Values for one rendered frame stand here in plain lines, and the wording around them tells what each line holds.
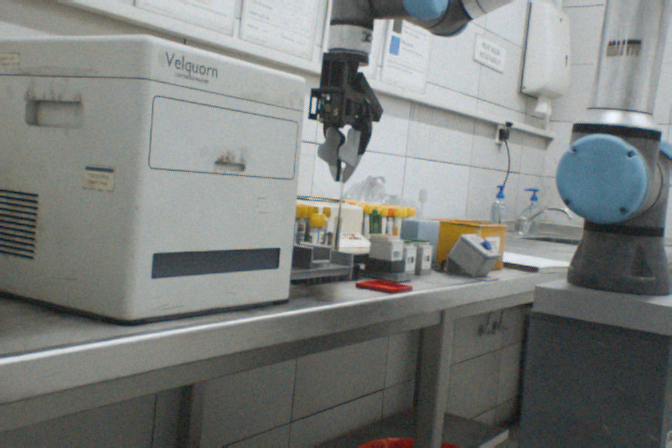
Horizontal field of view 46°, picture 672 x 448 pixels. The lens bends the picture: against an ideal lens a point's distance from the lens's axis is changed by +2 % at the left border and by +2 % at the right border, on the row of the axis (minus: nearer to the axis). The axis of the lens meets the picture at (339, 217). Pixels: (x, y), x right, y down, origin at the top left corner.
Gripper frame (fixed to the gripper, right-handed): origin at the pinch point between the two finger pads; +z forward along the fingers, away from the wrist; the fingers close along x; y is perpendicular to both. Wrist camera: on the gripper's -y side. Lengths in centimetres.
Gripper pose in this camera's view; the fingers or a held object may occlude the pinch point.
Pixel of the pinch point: (343, 174)
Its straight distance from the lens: 135.5
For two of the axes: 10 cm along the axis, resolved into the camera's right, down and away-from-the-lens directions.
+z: -1.0, 9.9, 0.5
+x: 8.3, 1.1, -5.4
